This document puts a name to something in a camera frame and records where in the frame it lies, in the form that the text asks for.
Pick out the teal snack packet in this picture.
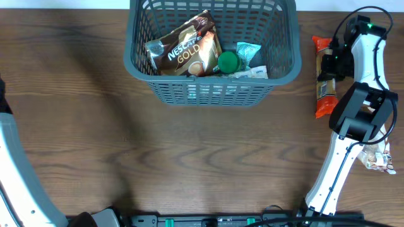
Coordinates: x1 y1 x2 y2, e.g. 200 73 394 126
236 42 261 69

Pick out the beige brown snack bag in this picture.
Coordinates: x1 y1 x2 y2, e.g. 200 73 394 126
357 137 396 175

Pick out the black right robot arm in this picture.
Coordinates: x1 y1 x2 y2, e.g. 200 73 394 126
306 15 398 216

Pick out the green lid jar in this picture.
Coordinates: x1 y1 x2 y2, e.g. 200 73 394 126
218 51 246 74

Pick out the brown Nescafe Gold pouch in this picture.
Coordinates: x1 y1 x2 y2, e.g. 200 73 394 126
145 10 222 77

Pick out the black cable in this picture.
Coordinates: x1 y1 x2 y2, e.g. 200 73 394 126
331 5 398 146

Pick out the grey plastic basket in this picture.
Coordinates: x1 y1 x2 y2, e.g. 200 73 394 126
124 0 302 106

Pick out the white tissue multipack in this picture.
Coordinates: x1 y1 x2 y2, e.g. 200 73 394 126
187 66 268 99

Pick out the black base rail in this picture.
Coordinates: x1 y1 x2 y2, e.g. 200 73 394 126
126 213 365 227

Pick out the orange pasta package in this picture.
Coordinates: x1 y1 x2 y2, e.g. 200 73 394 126
312 36 338 119

